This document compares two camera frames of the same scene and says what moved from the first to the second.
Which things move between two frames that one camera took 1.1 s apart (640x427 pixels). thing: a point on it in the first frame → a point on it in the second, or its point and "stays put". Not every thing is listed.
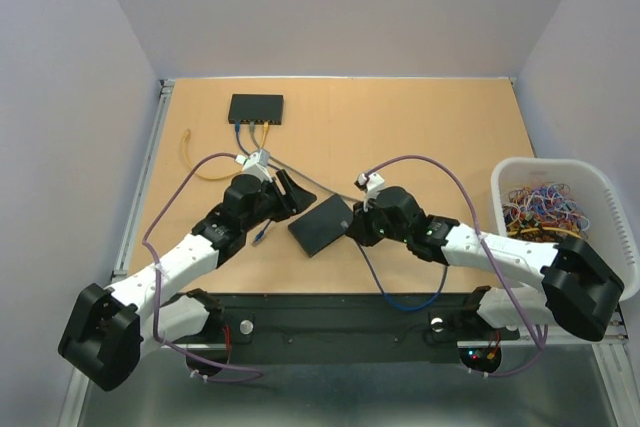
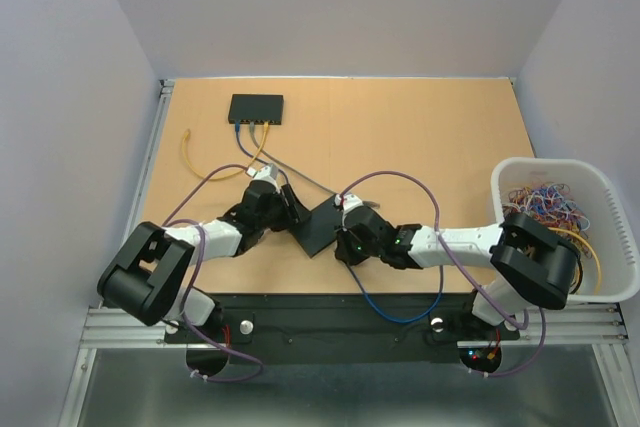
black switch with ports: [256, 108] stays put
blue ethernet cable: [388, 303] → [396, 320]
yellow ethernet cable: [186, 133] stays put
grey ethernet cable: [252, 131] stays put
